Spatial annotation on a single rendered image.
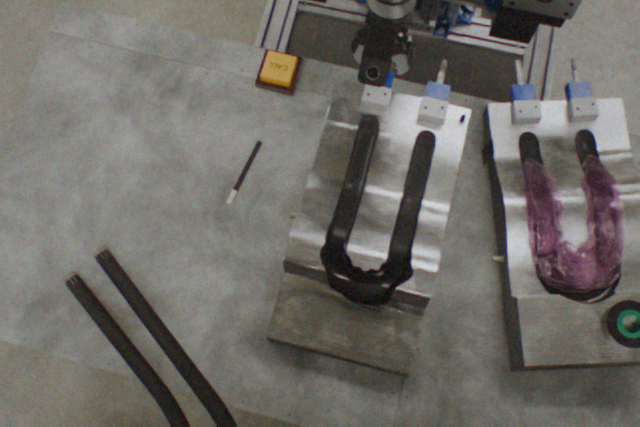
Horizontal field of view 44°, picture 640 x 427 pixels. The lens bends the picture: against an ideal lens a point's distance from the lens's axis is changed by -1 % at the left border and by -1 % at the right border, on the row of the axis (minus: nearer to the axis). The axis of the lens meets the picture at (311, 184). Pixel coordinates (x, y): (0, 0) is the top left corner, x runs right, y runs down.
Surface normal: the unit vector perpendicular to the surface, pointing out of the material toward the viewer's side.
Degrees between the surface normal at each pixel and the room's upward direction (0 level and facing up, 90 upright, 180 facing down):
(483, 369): 0
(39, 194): 0
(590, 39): 0
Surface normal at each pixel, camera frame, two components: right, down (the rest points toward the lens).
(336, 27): -0.03, -0.30
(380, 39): -0.12, 0.23
